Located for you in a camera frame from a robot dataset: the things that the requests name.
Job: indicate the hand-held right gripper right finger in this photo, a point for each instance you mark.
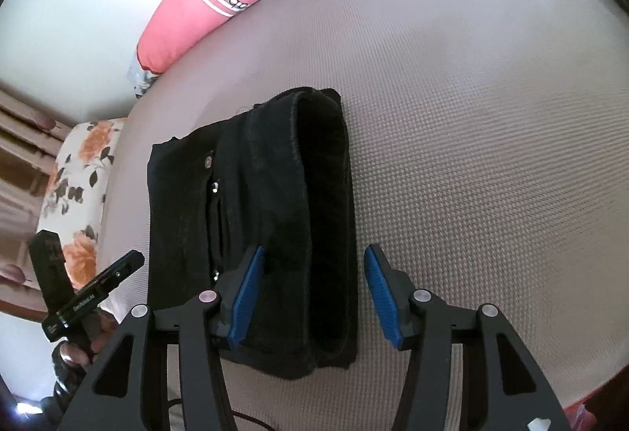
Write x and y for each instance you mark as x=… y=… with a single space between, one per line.
x=383 y=298

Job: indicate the floral bed sheet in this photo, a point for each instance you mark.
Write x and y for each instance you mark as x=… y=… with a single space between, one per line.
x=73 y=175

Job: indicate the red object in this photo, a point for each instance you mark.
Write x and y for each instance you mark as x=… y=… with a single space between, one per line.
x=582 y=417

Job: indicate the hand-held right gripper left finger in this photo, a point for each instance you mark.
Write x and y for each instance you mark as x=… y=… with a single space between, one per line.
x=245 y=298

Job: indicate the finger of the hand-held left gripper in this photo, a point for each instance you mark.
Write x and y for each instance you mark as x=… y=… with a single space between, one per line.
x=125 y=266

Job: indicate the black pants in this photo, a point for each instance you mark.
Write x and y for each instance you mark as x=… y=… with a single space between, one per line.
x=295 y=195

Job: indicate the beige woven bed mat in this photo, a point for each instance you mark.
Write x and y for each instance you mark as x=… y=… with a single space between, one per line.
x=467 y=141

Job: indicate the person's left hand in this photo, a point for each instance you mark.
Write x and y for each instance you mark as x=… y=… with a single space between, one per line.
x=93 y=337

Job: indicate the pink patchwork bolster pillow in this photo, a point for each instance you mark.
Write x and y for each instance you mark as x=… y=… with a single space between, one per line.
x=182 y=23

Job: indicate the beige striped curtain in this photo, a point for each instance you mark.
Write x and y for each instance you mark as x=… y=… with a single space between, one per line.
x=19 y=195

